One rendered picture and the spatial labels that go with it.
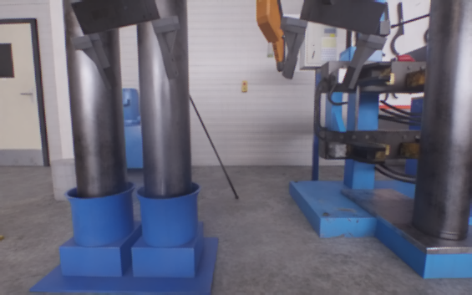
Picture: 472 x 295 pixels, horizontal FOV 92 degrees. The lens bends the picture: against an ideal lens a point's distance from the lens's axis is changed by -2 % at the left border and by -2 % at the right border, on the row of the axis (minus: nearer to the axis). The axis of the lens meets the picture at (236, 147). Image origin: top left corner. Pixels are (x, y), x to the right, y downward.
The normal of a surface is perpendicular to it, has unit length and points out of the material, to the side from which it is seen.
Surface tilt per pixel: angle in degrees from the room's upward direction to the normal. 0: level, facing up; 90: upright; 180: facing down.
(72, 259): 90
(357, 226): 90
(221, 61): 90
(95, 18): 113
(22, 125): 90
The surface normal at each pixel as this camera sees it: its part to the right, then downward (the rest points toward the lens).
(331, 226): 0.00, 0.12
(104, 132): 0.64, 0.09
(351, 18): 0.12, 0.51
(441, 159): -0.78, 0.08
